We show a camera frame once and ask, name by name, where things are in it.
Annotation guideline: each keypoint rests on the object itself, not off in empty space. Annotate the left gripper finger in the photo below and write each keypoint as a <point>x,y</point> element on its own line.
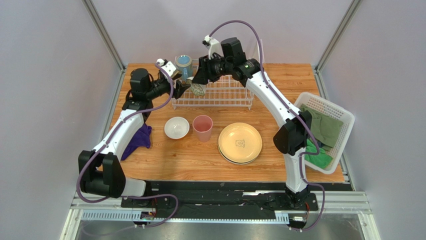
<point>176,76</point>
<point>180,89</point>

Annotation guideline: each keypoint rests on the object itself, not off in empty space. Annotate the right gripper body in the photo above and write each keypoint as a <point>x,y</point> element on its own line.
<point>202,70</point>

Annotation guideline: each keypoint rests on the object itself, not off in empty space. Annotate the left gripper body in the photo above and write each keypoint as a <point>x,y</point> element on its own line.
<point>159,88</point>

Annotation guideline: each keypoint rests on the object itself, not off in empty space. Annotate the blue butterfly mug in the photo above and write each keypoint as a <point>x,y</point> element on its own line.
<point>185,65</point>

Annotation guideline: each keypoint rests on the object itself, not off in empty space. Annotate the small white cup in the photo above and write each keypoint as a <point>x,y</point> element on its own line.
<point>197,89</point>

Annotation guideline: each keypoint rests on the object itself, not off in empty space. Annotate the orange bowl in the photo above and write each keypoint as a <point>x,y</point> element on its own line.
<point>176,128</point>

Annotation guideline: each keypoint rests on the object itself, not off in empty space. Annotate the pink plastic cup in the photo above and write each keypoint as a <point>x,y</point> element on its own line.
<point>202,125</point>

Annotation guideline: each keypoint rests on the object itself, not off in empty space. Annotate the yellow plate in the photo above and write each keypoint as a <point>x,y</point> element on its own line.
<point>240,135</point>

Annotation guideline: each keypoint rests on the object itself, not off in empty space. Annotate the white green-rimmed plate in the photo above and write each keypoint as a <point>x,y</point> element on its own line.
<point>239,156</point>

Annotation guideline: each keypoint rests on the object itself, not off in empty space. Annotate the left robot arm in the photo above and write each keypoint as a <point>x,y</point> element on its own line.
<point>100,173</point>

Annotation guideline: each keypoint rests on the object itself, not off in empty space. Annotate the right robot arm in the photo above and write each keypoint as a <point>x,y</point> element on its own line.
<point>262,87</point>

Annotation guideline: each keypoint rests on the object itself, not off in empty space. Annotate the purple cloth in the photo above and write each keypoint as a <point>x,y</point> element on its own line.
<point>142,138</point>

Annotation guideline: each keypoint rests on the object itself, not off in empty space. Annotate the white plastic basket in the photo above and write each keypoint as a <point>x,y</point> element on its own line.
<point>332,113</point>

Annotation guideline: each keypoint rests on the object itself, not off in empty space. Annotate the olive green towel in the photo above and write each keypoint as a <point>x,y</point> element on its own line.
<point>325,129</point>

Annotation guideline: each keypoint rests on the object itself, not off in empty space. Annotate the bright green towel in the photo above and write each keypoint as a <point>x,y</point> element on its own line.
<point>322,160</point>

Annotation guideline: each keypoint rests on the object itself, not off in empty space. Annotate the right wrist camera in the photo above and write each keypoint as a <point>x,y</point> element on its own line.
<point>213,46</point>

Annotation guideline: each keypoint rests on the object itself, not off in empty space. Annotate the white wire dish rack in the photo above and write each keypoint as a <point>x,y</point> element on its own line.
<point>230,90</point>

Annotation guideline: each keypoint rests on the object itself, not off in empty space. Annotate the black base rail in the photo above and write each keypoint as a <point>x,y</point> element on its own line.
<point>223,200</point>

